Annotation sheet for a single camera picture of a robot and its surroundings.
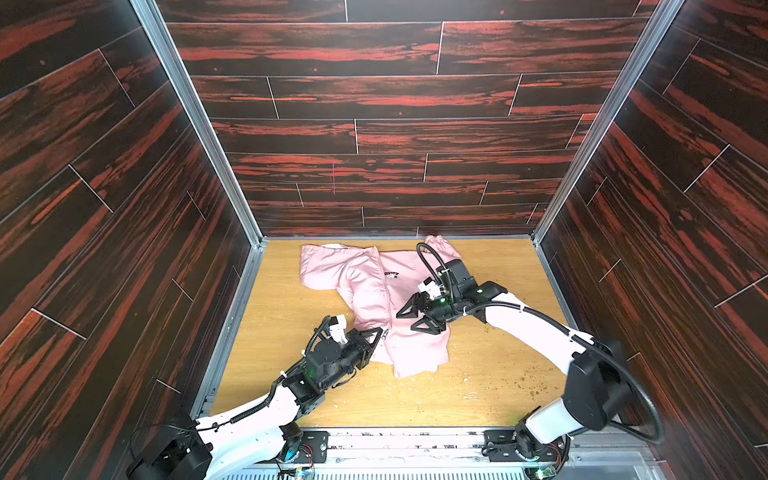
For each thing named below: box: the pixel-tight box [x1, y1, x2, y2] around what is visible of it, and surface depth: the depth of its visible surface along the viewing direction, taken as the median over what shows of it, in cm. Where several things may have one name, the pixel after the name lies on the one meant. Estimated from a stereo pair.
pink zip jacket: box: [300, 235, 461, 378], surface depth 99 cm
